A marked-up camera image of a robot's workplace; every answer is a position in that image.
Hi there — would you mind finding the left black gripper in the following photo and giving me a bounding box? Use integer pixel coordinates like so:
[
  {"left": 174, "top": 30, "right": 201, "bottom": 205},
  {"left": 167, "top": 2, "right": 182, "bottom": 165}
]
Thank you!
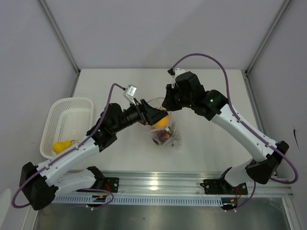
[{"left": 112, "top": 98, "right": 167, "bottom": 134}]

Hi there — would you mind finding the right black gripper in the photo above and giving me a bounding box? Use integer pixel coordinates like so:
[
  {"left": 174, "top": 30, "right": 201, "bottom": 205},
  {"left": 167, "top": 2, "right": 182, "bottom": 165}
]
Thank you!
[{"left": 162, "top": 84, "right": 194, "bottom": 112}]

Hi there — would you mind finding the orange toy peach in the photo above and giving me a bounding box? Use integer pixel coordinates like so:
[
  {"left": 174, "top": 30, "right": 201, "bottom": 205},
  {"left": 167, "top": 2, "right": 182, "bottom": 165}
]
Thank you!
[{"left": 153, "top": 115, "right": 169, "bottom": 128}]

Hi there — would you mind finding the clear zip top bag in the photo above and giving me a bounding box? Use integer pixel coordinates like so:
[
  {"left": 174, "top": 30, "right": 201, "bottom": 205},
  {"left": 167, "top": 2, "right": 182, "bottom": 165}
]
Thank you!
[{"left": 139, "top": 97, "right": 182, "bottom": 148}]

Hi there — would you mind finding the red toy apple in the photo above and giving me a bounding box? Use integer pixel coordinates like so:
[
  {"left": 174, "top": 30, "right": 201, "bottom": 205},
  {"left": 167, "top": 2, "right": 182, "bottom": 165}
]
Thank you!
[{"left": 153, "top": 130, "right": 171, "bottom": 145}]

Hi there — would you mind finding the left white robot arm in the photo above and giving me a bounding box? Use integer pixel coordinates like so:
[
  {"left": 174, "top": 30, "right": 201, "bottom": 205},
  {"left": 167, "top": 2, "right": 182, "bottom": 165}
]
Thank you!
[{"left": 18, "top": 100, "right": 168, "bottom": 210}]

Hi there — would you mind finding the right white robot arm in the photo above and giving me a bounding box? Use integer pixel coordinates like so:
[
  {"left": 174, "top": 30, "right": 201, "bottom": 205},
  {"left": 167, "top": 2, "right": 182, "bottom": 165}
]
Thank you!
[{"left": 162, "top": 69, "right": 289, "bottom": 194}]

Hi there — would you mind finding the white perforated plastic basket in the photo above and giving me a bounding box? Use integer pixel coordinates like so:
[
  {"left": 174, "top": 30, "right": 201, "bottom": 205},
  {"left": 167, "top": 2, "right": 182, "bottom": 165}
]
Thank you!
[{"left": 40, "top": 97, "right": 94, "bottom": 159}]

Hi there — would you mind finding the yellow toy pear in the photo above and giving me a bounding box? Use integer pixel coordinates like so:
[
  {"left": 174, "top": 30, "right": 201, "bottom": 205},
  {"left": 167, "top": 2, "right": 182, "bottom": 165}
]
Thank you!
[{"left": 52, "top": 140, "right": 72, "bottom": 154}]

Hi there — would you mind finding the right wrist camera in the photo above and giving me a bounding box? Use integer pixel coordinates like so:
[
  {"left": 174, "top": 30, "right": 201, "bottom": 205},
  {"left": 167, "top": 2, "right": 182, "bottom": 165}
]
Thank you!
[{"left": 167, "top": 68, "right": 186, "bottom": 88}]

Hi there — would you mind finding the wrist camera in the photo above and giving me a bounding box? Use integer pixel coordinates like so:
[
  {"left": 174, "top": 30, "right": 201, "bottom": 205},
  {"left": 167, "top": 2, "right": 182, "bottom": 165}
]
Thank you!
[
  {"left": 123, "top": 84, "right": 137, "bottom": 104},
  {"left": 167, "top": 68, "right": 186, "bottom": 88}
]

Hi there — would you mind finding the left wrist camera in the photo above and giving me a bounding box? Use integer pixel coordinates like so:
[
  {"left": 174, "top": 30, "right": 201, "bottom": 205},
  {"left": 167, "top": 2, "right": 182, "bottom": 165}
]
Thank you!
[{"left": 123, "top": 84, "right": 137, "bottom": 104}]

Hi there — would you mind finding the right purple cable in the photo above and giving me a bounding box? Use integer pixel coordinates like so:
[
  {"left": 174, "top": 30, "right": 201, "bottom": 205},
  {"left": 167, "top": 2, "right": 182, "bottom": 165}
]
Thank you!
[{"left": 171, "top": 53, "right": 299, "bottom": 184}]

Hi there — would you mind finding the purple cable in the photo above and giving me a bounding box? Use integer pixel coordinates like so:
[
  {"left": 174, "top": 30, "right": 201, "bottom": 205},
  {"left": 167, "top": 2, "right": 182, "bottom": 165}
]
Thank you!
[
  {"left": 171, "top": 53, "right": 299, "bottom": 184},
  {"left": 11, "top": 83, "right": 127, "bottom": 208}
]

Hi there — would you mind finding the aluminium mounting rail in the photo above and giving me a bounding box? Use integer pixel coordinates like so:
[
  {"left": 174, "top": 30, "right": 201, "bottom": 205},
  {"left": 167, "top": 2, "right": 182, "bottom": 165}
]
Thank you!
[{"left": 102, "top": 171, "right": 294, "bottom": 198}]

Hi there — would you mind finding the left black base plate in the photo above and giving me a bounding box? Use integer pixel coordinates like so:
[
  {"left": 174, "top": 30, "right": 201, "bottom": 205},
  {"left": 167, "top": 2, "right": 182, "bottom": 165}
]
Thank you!
[{"left": 102, "top": 177, "right": 119, "bottom": 193}]

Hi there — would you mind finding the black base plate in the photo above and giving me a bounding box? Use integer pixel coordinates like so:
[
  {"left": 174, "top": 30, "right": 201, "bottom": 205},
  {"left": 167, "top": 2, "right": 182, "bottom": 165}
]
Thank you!
[
  {"left": 102, "top": 177, "right": 119, "bottom": 193},
  {"left": 200, "top": 179, "right": 248, "bottom": 195}
]

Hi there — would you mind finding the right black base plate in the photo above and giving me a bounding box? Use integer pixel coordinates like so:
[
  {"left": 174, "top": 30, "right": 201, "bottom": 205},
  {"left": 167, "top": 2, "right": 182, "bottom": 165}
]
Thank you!
[{"left": 200, "top": 179, "right": 248, "bottom": 195}]

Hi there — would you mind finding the white slotted cable duct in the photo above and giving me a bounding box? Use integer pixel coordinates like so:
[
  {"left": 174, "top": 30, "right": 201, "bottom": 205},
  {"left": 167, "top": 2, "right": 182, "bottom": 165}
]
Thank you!
[{"left": 53, "top": 195, "right": 223, "bottom": 207}]

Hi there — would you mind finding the right aluminium frame post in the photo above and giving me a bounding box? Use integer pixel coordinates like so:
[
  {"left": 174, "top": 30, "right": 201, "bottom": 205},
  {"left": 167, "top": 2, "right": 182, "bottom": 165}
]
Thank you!
[{"left": 245, "top": 0, "right": 294, "bottom": 77}]

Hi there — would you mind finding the aluminium frame post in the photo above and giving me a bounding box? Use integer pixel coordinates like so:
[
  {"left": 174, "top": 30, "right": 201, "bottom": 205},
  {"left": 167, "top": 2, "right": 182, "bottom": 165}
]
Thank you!
[
  {"left": 36, "top": 0, "right": 81, "bottom": 76},
  {"left": 245, "top": 0, "right": 294, "bottom": 77}
]

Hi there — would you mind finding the left aluminium frame post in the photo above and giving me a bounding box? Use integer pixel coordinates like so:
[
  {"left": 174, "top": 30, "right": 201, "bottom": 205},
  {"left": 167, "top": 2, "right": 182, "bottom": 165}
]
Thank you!
[{"left": 36, "top": 0, "right": 81, "bottom": 76}]

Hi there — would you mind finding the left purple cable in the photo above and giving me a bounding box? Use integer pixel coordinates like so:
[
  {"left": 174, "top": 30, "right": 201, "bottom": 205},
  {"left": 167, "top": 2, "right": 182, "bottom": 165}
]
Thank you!
[{"left": 11, "top": 83, "right": 127, "bottom": 208}]

